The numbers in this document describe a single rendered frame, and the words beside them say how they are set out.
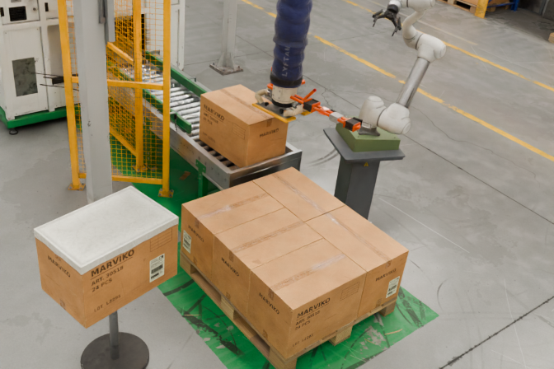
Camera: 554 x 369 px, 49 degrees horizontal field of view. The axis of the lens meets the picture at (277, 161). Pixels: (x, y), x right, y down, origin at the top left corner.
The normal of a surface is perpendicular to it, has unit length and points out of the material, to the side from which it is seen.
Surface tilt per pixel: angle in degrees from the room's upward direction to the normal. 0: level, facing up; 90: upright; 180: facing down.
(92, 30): 90
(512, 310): 0
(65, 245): 0
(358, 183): 90
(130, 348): 0
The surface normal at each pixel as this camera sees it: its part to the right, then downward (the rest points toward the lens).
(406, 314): 0.10, -0.86
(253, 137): 0.66, 0.44
